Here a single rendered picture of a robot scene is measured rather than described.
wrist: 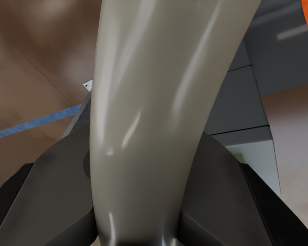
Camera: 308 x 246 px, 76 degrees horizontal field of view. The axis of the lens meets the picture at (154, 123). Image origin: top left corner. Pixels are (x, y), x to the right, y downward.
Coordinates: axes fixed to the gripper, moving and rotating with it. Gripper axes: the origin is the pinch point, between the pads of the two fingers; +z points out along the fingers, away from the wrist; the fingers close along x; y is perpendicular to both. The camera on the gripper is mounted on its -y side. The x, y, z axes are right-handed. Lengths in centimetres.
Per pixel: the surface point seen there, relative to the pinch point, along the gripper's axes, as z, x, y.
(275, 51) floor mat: 114, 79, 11
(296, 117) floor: 126, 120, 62
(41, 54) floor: 154, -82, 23
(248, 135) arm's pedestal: 43, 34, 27
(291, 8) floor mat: 107, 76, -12
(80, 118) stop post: 116, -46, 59
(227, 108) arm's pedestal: 59, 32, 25
